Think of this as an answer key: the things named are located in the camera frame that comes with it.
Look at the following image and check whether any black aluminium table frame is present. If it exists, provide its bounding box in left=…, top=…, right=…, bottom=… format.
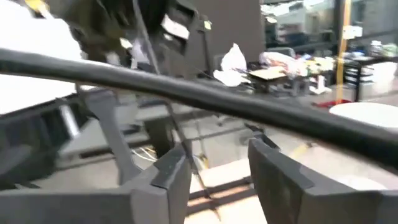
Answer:
left=185, top=176, right=253, bottom=216

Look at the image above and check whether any black right camera cable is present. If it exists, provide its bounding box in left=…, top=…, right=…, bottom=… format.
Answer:
left=0, top=48, right=398, bottom=171

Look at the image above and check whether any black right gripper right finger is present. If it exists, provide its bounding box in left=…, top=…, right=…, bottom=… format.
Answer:
left=248, top=138, right=398, bottom=224

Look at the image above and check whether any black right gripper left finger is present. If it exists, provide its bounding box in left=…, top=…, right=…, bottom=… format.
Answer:
left=0, top=145, right=193, bottom=224

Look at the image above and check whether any clear pink plastic bag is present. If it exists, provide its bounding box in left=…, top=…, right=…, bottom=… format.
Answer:
left=259, top=51, right=298, bottom=68

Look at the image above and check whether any black white striped stool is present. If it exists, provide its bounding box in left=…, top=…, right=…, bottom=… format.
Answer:
left=344, top=67, right=361, bottom=88

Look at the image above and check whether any cluttered dark work table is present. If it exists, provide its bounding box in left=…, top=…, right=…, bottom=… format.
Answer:
left=248, top=51, right=336, bottom=96

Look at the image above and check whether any dark grey chair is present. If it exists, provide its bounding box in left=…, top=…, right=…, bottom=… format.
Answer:
left=0, top=114, right=65, bottom=189

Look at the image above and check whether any flat cardboard sheet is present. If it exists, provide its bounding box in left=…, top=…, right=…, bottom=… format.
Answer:
left=248, top=67, right=289, bottom=81

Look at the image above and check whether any crumpled white plastic bag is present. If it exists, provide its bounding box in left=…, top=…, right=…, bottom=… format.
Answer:
left=213, top=68, right=251, bottom=88

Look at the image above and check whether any white plastic bottle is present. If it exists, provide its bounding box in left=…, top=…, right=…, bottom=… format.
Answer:
left=369, top=40, right=384, bottom=57

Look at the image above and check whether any white cable junction box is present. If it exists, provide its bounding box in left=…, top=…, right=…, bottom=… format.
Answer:
left=341, top=24, right=364, bottom=40

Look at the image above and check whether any grey desk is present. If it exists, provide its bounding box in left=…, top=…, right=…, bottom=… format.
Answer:
left=58, top=90, right=203, bottom=158

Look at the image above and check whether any round white table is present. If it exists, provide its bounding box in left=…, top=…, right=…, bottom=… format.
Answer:
left=328, top=101, right=398, bottom=129

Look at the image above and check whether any thin yellow cable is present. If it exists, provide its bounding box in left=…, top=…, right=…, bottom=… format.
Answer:
left=130, top=146, right=158, bottom=163

